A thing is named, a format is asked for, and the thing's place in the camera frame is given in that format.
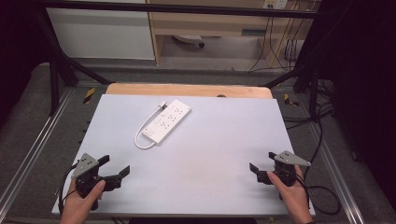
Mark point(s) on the aluminium rail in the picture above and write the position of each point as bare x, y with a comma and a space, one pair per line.
34, 146
337, 174

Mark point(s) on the white wall socket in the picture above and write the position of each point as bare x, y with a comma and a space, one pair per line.
275, 3

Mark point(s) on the white cabinet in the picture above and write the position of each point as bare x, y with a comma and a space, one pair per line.
99, 34

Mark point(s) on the person's left hand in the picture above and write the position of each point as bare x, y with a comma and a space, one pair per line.
79, 205

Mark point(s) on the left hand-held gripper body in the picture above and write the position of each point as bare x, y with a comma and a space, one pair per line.
84, 166

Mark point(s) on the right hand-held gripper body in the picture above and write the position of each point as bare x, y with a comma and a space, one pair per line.
288, 159

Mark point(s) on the white plug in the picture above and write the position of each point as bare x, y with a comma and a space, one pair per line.
162, 104

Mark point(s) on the yellow black tape strip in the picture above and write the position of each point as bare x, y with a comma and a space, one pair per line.
89, 95
289, 100

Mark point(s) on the white power strip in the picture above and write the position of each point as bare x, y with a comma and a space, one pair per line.
166, 121

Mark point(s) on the dark curtain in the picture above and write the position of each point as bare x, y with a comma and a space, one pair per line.
18, 46
364, 77

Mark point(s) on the person's right hand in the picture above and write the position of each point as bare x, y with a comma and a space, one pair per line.
294, 199

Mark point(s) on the black metal stand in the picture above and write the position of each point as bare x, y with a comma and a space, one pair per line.
54, 87
313, 90

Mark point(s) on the wooden desk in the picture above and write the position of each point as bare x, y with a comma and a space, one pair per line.
202, 23

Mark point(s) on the wooden table board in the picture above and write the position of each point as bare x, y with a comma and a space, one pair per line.
186, 90

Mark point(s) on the white chair base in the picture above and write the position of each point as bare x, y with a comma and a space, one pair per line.
188, 39

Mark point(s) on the black metal crossbar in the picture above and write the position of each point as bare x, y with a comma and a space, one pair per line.
186, 8

